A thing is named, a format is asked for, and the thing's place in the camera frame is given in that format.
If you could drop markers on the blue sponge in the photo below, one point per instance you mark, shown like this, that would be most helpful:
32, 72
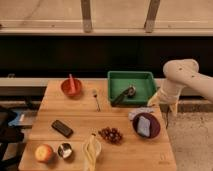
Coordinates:
143, 126

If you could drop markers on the banana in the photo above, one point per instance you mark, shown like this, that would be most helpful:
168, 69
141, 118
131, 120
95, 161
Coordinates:
90, 164

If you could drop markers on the black chair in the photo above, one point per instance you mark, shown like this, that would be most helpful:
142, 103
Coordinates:
8, 134

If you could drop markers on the small metal cup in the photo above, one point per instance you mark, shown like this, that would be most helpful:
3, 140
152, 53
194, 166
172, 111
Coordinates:
65, 150

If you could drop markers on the red bowl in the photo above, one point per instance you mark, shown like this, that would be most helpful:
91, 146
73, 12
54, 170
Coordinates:
65, 87

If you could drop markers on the bunch of dark grapes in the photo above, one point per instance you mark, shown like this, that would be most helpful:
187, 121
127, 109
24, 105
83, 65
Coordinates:
111, 135

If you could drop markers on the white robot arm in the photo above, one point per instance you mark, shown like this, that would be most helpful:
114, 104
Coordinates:
179, 74

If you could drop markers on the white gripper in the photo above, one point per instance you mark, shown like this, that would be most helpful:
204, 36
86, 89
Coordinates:
168, 93

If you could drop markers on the red yellow apple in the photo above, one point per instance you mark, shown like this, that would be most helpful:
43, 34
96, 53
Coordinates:
44, 153

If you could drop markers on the black rectangular block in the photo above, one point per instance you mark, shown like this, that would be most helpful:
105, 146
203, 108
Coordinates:
62, 128

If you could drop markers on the metal fork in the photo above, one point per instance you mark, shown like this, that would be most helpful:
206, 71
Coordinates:
96, 99

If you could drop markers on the green plastic tray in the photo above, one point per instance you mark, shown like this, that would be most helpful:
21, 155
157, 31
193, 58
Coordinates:
143, 81

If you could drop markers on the red spoon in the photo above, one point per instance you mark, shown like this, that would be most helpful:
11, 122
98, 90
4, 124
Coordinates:
72, 84

